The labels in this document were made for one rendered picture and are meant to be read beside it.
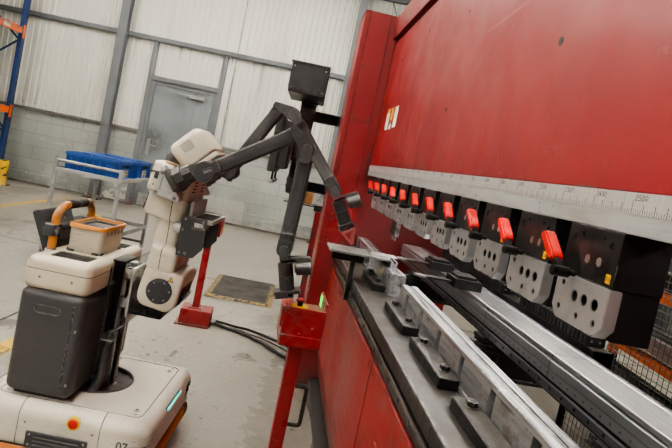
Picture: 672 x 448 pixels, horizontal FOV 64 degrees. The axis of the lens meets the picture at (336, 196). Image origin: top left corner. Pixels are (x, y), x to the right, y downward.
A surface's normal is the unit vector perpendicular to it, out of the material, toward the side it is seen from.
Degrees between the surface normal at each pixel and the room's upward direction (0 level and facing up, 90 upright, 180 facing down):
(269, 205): 90
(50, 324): 90
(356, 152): 90
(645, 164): 90
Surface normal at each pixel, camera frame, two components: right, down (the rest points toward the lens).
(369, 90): 0.10, 0.07
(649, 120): -0.98, -0.19
